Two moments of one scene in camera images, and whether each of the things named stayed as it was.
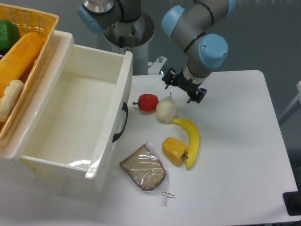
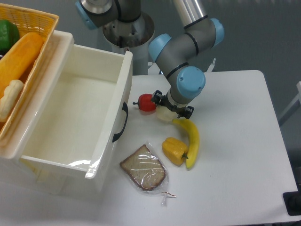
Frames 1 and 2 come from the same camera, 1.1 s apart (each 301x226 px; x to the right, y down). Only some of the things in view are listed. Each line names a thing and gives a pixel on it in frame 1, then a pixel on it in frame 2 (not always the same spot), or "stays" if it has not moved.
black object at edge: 292,201 stays
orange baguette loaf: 16,60 stays
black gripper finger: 198,98 to 187,113
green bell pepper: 9,35 stays
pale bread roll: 10,94 stays
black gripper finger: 168,77 to 156,97
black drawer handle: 125,108 stays
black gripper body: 190,87 to 181,111
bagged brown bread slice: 147,172 stays
